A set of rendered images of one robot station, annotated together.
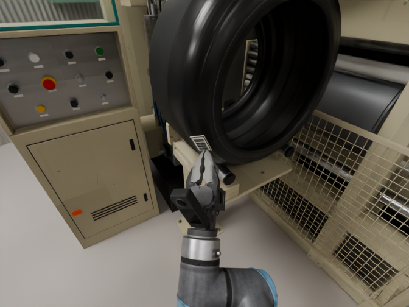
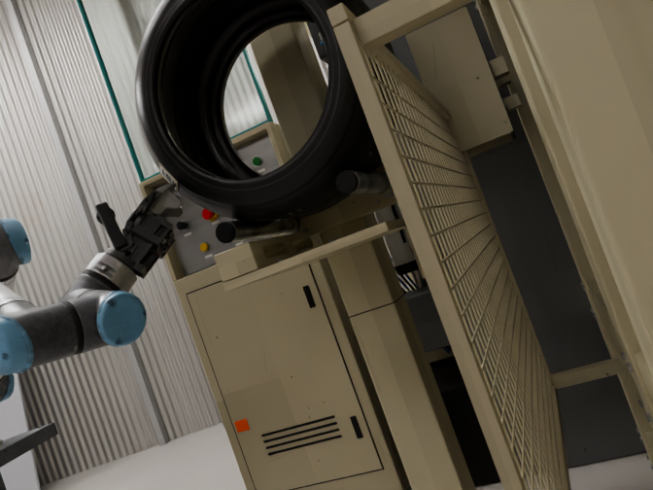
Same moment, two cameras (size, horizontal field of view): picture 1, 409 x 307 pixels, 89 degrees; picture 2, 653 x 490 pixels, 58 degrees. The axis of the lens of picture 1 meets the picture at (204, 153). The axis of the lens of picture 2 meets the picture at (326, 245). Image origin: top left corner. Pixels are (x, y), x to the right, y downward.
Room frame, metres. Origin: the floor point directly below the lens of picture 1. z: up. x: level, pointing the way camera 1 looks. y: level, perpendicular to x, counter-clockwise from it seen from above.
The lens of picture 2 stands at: (-0.13, -1.13, 0.76)
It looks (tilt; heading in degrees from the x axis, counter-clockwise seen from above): 2 degrees up; 51
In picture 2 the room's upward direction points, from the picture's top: 20 degrees counter-clockwise
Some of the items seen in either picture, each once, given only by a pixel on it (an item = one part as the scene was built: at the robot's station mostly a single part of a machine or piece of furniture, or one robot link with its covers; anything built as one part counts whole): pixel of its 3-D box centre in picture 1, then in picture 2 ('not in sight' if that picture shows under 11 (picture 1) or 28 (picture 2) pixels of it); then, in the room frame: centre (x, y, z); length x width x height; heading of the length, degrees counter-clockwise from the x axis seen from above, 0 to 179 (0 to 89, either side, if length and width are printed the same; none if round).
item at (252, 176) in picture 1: (229, 160); (329, 249); (0.70, -0.11, 0.80); 0.37 x 0.36 x 0.02; 121
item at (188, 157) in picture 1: (201, 164); (271, 254); (0.63, 0.01, 0.84); 0.36 x 0.09 x 0.06; 31
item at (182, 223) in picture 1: (198, 225); not in sight; (0.91, 0.04, 0.01); 0.27 x 0.27 x 0.02; 31
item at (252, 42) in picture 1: (266, 74); (463, 89); (1.08, -0.32, 1.05); 0.20 x 0.15 x 0.30; 31
